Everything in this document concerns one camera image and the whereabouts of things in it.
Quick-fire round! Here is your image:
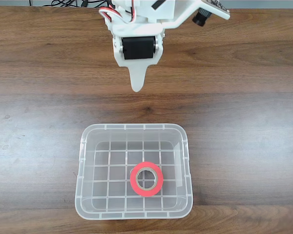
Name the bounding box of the clear plastic box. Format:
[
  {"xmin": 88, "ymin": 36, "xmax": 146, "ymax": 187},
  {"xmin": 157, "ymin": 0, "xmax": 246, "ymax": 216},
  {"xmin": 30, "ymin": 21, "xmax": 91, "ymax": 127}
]
[{"xmin": 74, "ymin": 123, "xmax": 194, "ymax": 220}]

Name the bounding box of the black cable with plug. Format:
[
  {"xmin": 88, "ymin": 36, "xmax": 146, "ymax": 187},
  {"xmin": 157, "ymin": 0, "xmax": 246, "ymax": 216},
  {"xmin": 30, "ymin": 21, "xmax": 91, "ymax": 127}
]
[{"xmin": 80, "ymin": 0, "xmax": 113, "ymax": 8}]

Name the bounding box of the red tape roll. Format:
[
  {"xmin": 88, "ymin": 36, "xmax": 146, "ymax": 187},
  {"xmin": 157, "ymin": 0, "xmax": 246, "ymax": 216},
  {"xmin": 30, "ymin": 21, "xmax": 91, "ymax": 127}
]
[{"xmin": 129, "ymin": 161, "xmax": 165, "ymax": 198}]

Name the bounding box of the gripper-mounted camera module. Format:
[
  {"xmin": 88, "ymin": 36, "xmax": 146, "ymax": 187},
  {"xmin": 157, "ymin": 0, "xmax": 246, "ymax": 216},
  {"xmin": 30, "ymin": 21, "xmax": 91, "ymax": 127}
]
[{"xmin": 161, "ymin": 0, "xmax": 231, "ymax": 28}]

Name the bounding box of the tangled black cable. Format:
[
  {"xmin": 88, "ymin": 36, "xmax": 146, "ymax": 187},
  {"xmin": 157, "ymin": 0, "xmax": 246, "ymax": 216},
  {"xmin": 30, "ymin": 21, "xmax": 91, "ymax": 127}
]
[{"xmin": 42, "ymin": 0, "xmax": 80, "ymax": 7}]

